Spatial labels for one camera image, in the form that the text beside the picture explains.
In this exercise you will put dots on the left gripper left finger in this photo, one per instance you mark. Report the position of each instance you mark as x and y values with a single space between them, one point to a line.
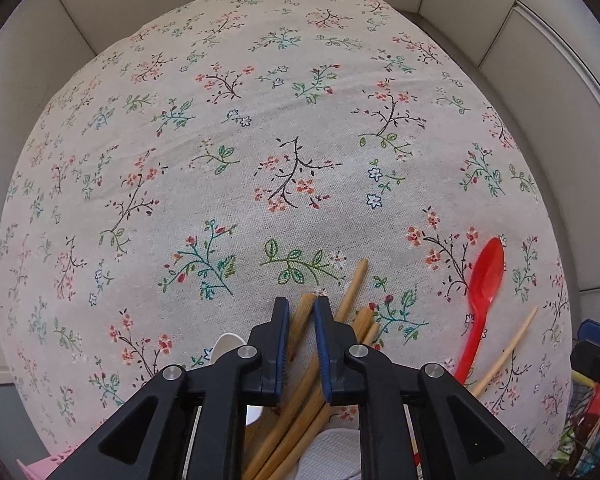
263 385

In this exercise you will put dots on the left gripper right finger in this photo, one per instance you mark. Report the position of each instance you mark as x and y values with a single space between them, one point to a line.
341 383

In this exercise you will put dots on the white plastic spoon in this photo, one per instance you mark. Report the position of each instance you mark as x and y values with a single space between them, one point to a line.
226 342

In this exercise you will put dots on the white rice paddle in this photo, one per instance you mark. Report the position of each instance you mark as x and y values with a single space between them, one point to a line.
335 454

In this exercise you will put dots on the wooden chopstick short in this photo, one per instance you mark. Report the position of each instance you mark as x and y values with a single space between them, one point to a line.
312 418

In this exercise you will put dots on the wooden chopstick long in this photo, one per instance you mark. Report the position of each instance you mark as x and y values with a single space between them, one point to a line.
362 323

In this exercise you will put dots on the red plastic spoon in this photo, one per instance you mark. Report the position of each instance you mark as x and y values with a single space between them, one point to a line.
485 281

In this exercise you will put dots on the pink utensil basket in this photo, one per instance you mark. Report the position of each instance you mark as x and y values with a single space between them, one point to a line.
42 469

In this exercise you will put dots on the floral tablecloth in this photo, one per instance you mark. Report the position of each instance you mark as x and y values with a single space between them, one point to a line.
234 151

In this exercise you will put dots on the wire basket with packages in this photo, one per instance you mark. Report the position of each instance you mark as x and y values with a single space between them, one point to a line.
578 453

